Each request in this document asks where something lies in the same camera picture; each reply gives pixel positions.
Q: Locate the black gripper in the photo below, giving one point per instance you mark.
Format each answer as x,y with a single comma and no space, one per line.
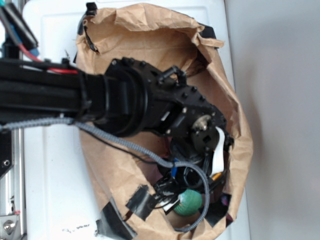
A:
193,170

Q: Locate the green foam ball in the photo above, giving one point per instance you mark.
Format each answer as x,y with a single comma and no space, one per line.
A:
190,203

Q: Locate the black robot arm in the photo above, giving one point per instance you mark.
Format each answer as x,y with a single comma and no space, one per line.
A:
130,97

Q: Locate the white plastic tray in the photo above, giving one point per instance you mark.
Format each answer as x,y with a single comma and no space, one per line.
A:
59,199

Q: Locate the brown paper bag container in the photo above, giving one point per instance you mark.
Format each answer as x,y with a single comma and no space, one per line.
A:
163,38

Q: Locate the aluminium frame rail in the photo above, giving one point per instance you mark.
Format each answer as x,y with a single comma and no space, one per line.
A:
13,223

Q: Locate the black bracket plate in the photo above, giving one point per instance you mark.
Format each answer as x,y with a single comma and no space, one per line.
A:
6,158

